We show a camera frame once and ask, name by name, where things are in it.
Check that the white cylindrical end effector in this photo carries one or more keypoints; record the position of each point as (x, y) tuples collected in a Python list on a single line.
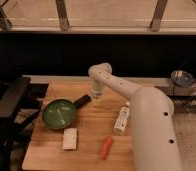
[(97, 89)]

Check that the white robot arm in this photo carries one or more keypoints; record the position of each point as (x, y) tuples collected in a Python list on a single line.
[(155, 147)]

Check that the white bottle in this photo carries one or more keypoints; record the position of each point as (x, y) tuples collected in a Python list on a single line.
[(122, 119)]

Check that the green round pan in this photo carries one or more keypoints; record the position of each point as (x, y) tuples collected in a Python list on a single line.
[(59, 114)]

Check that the white sponge block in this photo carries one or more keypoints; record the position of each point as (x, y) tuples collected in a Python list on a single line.
[(70, 139)]

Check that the orange carrot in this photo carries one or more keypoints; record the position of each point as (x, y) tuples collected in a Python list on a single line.
[(106, 147)]

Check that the black chair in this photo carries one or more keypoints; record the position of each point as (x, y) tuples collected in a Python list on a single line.
[(10, 131)]

